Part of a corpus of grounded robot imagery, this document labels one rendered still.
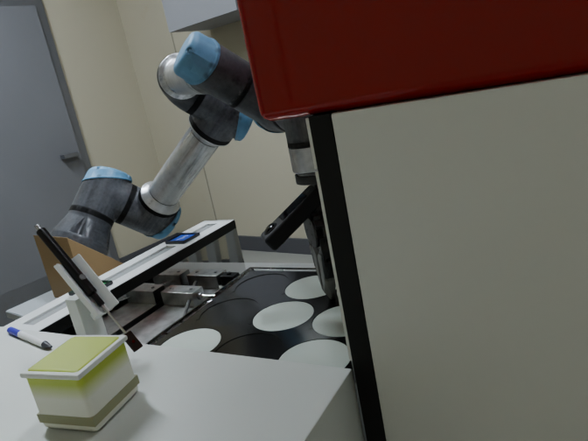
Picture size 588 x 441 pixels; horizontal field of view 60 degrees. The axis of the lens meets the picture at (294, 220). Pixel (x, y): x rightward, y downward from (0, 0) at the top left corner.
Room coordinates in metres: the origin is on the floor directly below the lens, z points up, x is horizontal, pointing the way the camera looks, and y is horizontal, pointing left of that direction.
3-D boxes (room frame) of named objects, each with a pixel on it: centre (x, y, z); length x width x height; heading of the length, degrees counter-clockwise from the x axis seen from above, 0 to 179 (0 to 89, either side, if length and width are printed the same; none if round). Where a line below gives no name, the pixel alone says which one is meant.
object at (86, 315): (0.59, 0.27, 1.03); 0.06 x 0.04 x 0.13; 59
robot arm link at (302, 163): (0.78, -0.05, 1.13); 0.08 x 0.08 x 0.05
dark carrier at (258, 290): (0.75, 0.05, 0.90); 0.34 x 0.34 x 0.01; 59
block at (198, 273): (1.00, 0.20, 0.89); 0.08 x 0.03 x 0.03; 59
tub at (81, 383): (0.48, 0.24, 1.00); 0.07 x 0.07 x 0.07; 68
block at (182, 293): (0.94, 0.24, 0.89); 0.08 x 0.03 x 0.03; 59
